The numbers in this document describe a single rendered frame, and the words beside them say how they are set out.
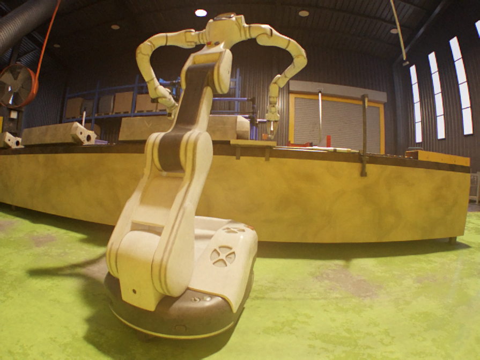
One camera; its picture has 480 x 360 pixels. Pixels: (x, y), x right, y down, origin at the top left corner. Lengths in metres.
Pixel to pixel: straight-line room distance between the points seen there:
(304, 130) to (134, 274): 11.99
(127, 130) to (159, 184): 1.23
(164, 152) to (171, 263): 0.39
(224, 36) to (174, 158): 0.78
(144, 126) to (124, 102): 11.25
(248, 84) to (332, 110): 4.69
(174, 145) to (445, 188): 2.21
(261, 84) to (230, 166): 11.33
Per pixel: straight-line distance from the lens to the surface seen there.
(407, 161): 2.08
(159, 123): 1.91
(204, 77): 1.05
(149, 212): 0.78
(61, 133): 2.57
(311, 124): 12.54
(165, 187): 0.82
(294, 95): 12.71
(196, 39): 1.54
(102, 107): 14.03
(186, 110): 0.97
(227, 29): 1.38
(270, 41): 1.45
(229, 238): 0.89
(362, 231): 1.93
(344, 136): 12.94
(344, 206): 1.82
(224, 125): 1.75
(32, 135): 3.01
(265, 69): 13.24
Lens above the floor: 0.61
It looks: 3 degrees down
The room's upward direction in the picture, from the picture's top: 3 degrees clockwise
